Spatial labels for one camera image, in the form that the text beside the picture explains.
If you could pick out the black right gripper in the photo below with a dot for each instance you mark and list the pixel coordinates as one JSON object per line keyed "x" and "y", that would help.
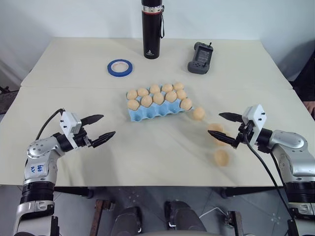
{"x": 244, "y": 134}

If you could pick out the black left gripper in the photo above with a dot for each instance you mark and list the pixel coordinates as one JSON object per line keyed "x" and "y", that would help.
{"x": 82, "y": 140}

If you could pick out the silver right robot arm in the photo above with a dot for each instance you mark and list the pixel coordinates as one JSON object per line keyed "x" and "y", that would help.
{"x": 290, "y": 157}

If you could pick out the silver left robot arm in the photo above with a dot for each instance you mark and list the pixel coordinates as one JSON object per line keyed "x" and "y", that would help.
{"x": 39, "y": 152}

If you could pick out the blue egg carton with eggs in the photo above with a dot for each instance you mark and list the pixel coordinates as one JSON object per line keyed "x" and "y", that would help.
{"x": 150, "y": 113}

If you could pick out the bystander bare hand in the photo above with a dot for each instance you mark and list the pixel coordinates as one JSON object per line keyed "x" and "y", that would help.
{"x": 310, "y": 106}

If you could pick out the blue tape roll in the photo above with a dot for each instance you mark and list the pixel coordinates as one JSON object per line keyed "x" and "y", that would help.
{"x": 111, "y": 70}

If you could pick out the grey handheld remote controller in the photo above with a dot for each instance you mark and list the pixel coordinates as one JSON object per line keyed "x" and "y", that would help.
{"x": 199, "y": 59}

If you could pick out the bystander in dark clothes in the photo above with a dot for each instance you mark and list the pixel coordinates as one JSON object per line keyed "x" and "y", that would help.
{"x": 304, "y": 73}

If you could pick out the dark rounded shape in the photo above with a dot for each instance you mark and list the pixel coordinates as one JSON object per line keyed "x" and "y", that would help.
{"x": 184, "y": 216}
{"x": 129, "y": 220}

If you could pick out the dark metal stand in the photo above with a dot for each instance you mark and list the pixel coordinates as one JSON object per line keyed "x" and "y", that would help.
{"x": 4, "y": 90}

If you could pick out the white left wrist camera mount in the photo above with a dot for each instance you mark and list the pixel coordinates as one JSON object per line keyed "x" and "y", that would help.
{"x": 69, "y": 124}

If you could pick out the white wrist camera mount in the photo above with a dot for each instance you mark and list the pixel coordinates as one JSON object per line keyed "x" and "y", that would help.
{"x": 256, "y": 118}
{"x": 69, "y": 124}

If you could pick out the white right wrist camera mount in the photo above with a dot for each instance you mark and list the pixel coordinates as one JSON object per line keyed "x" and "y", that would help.
{"x": 256, "y": 118}

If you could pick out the black table frame bar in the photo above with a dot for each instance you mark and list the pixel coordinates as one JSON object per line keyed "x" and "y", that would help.
{"x": 73, "y": 192}
{"x": 251, "y": 191}

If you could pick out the brown rusty post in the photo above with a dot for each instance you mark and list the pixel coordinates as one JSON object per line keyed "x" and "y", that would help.
{"x": 98, "y": 218}
{"x": 235, "y": 223}

